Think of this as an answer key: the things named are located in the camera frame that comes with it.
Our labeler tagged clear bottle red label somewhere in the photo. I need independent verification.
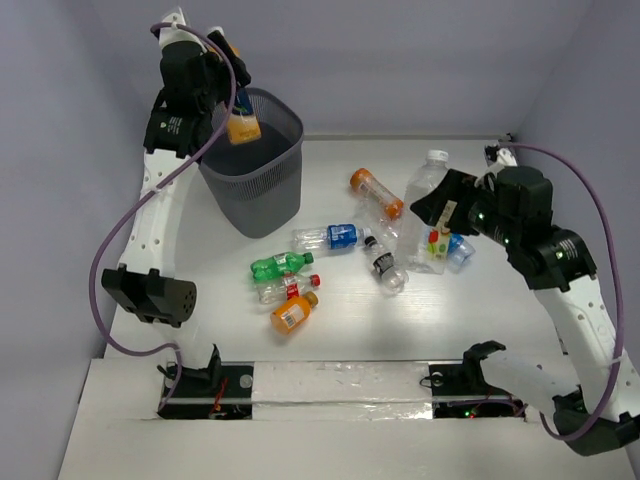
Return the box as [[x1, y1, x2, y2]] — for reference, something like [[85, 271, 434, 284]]
[[256, 274, 321, 305]]

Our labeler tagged clear bottle light blue cap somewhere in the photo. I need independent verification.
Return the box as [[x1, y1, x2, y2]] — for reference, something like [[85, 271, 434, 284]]
[[447, 234, 476, 273]]

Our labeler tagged long orange capped bottle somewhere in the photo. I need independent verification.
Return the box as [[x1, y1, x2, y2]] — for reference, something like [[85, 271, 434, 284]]
[[350, 168, 404, 220]]

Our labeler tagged green soda bottle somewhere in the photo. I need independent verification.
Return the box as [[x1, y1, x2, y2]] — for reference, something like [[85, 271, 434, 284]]
[[250, 252, 314, 283]]

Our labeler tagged clear apple juice bottle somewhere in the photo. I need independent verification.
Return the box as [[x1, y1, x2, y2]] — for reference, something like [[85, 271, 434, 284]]
[[395, 150, 450, 274]]

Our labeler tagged grey mesh waste bin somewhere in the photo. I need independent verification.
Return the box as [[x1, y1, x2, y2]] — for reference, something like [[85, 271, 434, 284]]
[[200, 87, 304, 239]]

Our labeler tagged clear bottle black label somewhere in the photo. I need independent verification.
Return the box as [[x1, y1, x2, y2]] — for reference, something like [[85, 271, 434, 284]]
[[364, 235, 408, 294]]

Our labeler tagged silver taped front rail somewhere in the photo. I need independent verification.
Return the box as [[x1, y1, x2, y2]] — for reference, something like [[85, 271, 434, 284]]
[[251, 361, 433, 421]]

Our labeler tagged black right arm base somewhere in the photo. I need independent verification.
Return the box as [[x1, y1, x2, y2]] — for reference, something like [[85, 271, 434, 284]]
[[419, 340, 526, 420]]

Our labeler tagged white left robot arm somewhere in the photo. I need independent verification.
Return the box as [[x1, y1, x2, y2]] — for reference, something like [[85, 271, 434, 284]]
[[101, 7, 241, 395]]

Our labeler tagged clear bottle blue label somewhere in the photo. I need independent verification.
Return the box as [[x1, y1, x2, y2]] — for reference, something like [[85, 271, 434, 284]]
[[293, 223, 372, 251]]

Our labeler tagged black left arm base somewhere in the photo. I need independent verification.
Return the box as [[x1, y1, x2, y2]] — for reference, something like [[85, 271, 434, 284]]
[[157, 345, 255, 420]]

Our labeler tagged orange juice bottle brown cap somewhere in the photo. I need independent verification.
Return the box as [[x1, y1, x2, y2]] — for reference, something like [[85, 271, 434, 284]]
[[270, 292, 319, 335]]

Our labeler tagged yellow juice bottle blue label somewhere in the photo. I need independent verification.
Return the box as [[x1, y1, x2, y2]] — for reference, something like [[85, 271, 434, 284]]
[[226, 88, 262, 145]]

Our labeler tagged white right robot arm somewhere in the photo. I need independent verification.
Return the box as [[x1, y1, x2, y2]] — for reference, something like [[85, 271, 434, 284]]
[[410, 144, 639, 457]]

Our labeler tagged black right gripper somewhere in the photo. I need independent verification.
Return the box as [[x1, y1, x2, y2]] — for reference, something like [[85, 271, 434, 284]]
[[410, 167, 519, 247]]

